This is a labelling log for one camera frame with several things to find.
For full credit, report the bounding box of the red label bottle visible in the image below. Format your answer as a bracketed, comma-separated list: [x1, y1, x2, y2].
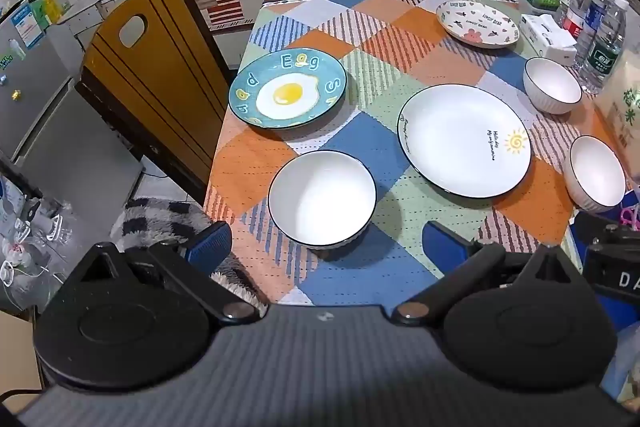
[563, 0, 599, 40]

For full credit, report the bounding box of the clear bag of cables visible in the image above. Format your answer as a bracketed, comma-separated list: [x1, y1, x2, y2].
[0, 172, 83, 310]

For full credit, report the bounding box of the green label water bottle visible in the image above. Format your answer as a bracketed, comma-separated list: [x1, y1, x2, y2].
[580, 0, 629, 94]

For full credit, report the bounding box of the white tissue box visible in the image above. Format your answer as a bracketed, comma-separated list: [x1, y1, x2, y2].
[520, 13, 579, 67]

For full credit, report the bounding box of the large white bowl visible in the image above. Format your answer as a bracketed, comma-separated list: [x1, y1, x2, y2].
[267, 150, 378, 252]

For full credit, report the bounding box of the white ribbed bowl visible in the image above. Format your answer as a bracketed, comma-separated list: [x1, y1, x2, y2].
[523, 56, 583, 116]
[565, 135, 627, 214]

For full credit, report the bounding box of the blue box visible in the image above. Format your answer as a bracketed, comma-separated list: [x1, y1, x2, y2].
[0, 0, 52, 42]

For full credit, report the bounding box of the brown wooden chair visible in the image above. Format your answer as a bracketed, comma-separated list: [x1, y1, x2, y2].
[75, 0, 239, 204]

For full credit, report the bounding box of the pink plastic toy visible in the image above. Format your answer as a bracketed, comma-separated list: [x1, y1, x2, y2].
[619, 192, 640, 232]

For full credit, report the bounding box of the blue label water bottle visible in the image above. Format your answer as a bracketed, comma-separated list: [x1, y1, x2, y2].
[575, 0, 616, 68]

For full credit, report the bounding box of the grey refrigerator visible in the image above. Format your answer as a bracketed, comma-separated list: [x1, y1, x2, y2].
[0, 0, 147, 219]

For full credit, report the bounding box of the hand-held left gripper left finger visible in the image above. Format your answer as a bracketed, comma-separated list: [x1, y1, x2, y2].
[87, 221, 262, 326]

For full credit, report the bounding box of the large white sun plate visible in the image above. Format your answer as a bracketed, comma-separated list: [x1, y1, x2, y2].
[397, 83, 532, 198]

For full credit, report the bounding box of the blue fried egg plate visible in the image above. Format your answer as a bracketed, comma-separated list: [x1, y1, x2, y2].
[228, 48, 347, 130]

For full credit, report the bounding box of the white pink rabbit plate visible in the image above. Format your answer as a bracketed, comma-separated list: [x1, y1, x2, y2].
[435, 0, 521, 50]

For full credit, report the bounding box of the clear bag of rice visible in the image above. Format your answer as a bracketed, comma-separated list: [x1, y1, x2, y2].
[594, 56, 640, 182]

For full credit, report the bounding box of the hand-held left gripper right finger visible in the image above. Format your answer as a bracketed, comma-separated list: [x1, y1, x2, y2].
[390, 220, 597, 327]

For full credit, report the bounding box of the black white fuzzy cushion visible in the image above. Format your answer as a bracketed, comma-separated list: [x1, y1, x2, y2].
[110, 196, 267, 309]

